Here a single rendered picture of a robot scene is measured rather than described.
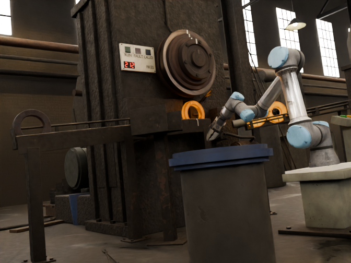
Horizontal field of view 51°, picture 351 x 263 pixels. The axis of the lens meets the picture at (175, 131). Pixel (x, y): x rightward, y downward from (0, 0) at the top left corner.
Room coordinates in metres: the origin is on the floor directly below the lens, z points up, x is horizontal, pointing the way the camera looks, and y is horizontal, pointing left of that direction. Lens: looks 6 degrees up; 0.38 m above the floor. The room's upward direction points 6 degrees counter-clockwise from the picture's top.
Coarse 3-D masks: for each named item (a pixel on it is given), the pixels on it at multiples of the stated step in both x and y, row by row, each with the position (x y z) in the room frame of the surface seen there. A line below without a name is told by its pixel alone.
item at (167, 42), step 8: (176, 32) 2.43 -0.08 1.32; (184, 32) 2.47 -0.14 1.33; (192, 32) 2.52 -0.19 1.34; (168, 40) 2.38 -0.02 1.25; (160, 48) 2.41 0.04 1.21; (160, 56) 2.39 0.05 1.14; (160, 64) 2.39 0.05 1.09; (168, 72) 2.36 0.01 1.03; (168, 80) 2.41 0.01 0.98; (176, 80) 2.40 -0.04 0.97; (176, 88) 2.44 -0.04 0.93; (184, 88) 2.44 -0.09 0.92; (208, 88) 2.57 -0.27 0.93
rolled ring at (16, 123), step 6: (18, 114) 1.81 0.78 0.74; (24, 114) 1.83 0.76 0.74; (30, 114) 1.84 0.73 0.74; (36, 114) 1.86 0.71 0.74; (42, 114) 1.88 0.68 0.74; (18, 120) 1.81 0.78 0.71; (42, 120) 1.88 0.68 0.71; (48, 120) 1.90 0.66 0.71; (18, 126) 1.81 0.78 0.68; (48, 126) 1.90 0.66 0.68; (18, 132) 1.81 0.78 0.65; (48, 132) 1.90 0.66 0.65
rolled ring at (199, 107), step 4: (184, 104) 2.47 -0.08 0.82; (188, 104) 2.47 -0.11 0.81; (192, 104) 2.49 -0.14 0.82; (196, 104) 2.52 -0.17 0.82; (200, 104) 2.54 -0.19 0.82; (184, 108) 2.45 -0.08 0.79; (188, 108) 2.47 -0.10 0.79; (196, 108) 2.54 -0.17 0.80; (200, 108) 2.54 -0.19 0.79; (184, 112) 2.44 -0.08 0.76; (200, 112) 2.54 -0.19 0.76; (184, 116) 2.45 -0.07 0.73; (188, 116) 2.46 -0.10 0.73; (200, 116) 2.54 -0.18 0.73; (204, 116) 2.55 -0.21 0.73
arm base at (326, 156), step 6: (312, 150) 1.90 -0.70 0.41; (318, 150) 1.87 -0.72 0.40; (324, 150) 1.86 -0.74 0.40; (330, 150) 1.86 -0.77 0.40; (312, 156) 1.90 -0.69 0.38; (318, 156) 1.87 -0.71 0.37; (324, 156) 1.86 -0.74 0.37; (330, 156) 1.85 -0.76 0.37; (336, 156) 1.87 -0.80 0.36; (312, 162) 1.89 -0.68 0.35; (318, 162) 1.86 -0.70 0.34; (324, 162) 1.85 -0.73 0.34; (330, 162) 1.84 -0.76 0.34; (336, 162) 1.85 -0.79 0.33
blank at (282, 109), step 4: (272, 104) 2.64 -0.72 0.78; (276, 104) 2.64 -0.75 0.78; (280, 104) 2.64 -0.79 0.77; (272, 108) 2.64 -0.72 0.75; (276, 108) 2.66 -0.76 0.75; (280, 108) 2.64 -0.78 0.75; (284, 108) 2.64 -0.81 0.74; (268, 112) 2.64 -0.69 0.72; (280, 112) 2.64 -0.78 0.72; (284, 112) 2.64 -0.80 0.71; (280, 116) 2.64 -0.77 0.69; (276, 120) 2.64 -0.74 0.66; (280, 120) 2.64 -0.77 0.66
